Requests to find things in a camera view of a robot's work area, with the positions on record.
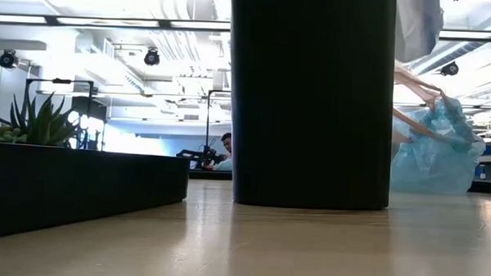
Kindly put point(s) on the black plastic trash can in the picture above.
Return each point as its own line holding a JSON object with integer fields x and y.
{"x": 312, "y": 103}

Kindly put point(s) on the black shallow tray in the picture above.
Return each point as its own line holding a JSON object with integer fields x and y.
{"x": 84, "y": 189}

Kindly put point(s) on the blue plastic trash bag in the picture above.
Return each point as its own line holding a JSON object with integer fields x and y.
{"x": 437, "y": 161}

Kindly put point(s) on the white plastic trash bag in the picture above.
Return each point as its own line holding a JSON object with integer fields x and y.
{"x": 417, "y": 25}

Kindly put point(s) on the black background robot arm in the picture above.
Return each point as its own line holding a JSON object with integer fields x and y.
{"x": 200, "y": 156}

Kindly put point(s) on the person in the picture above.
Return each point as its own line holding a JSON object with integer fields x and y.
{"x": 227, "y": 143}

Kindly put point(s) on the thin black pole stand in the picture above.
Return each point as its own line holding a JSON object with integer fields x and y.
{"x": 208, "y": 120}

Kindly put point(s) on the black ceiling spotlight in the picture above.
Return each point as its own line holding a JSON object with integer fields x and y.
{"x": 151, "y": 57}
{"x": 6, "y": 60}
{"x": 449, "y": 69}

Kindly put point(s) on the green artificial succulent plant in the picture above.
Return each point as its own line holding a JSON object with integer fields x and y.
{"x": 45, "y": 123}

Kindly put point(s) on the black aluminium table frame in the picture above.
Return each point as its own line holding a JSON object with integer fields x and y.
{"x": 209, "y": 174}

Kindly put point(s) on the black stand frame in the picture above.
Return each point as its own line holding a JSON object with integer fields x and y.
{"x": 61, "y": 81}

